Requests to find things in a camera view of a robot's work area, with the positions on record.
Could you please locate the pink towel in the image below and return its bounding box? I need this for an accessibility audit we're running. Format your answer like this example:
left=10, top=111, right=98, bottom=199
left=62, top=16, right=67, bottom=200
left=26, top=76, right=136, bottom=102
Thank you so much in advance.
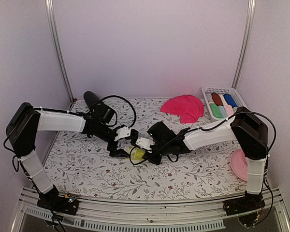
left=160, top=95, right=204, bottom=124

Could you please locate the light blue item in basket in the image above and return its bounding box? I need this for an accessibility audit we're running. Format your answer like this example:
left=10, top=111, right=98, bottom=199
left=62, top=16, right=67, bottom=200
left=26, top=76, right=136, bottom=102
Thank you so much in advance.
left=218, top=105, right=228, bottom=118

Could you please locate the red item in basket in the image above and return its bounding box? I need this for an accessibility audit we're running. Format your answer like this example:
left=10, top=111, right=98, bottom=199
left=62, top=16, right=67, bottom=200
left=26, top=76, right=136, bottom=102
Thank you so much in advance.
left=211, top=92, right=223, bottom=106

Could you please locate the right aluminium frame post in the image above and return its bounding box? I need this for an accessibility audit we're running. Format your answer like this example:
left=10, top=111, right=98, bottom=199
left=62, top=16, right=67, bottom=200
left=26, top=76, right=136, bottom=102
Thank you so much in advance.
left=232, top=0, right=256, bottom=89

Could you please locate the front aluminium rail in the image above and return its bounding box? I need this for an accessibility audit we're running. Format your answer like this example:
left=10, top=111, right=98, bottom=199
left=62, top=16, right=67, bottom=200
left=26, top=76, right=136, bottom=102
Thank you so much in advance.
left=11, top=188, right=290, bottom=232

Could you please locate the black cylindrical bottle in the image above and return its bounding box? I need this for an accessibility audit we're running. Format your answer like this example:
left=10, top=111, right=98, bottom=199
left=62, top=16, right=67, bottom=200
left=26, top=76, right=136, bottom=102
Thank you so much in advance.
left=83, top=91, right=105, bottom=115

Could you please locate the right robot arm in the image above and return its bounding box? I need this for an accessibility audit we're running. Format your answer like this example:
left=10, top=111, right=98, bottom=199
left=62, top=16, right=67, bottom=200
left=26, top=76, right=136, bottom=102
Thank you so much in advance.
left=143, top=106, right=273, bottom=211

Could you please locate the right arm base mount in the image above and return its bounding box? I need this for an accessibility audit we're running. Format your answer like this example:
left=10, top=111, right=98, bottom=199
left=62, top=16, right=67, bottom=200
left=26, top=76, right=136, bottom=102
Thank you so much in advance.
left=223, top=195, right=265, bottom=216

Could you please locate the pink plate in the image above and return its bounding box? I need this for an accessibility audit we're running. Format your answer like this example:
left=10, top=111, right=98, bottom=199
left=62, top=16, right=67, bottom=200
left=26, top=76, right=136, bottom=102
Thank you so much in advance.
left=230, top=149, right=248, bottom=182

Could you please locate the green item in basket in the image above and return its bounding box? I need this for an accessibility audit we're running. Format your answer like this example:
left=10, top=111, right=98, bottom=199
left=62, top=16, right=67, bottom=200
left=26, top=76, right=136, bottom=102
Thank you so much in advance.
left=209, top=103, right=223, bottom=118

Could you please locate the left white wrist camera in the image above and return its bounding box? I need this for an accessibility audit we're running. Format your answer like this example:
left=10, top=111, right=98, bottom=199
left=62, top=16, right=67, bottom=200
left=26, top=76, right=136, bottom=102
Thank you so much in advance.
left=114, top=127, right=138, bottom=141

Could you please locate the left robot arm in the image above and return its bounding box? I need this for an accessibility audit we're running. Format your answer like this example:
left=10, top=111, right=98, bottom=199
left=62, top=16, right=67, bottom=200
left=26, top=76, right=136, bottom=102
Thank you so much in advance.
left=5, top=91, right=138, bottom=210

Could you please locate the floral tablecloth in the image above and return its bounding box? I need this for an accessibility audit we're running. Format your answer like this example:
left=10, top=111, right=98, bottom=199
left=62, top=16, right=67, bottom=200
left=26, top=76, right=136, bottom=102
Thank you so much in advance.
left=42, top=97, right=253, bottom=201

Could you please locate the green yellow patterned towel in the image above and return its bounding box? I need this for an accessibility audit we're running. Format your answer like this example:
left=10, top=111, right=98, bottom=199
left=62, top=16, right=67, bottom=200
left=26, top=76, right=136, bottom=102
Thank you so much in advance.
left=123, top=145, right=145, bottom=161

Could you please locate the pink item in basket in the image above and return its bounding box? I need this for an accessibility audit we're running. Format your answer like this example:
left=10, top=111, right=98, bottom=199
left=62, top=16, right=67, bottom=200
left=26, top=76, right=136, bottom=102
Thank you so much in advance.
left=224, top=104, right=234, bottom=116

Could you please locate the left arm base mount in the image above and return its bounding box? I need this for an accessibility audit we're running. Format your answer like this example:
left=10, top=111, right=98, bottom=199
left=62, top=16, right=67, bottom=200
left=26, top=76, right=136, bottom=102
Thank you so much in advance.
left=37, top=193, right=79, bottom=216

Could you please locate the white plastic basket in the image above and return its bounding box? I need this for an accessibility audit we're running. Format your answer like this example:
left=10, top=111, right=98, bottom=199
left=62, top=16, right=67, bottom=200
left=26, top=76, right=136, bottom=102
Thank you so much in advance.
left=201, top=87, right=248, bottom=122

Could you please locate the aluminium frame post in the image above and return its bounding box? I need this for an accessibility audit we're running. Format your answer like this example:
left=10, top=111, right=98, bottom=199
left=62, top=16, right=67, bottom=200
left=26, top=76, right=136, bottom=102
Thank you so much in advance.
left=45, top=0, right=74, bottom=102
left=232, top=0, right=256, bottom=89

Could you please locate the white item in basket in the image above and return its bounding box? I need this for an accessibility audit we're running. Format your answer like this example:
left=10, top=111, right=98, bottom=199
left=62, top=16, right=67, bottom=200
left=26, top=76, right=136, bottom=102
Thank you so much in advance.
left=205, top=92, right=214, bottom=104

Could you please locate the left aluminium frame post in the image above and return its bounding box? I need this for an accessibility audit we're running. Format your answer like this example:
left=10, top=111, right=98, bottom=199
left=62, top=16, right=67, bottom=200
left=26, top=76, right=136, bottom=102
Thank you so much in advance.
left=45, top=0, right=74, bottom=102

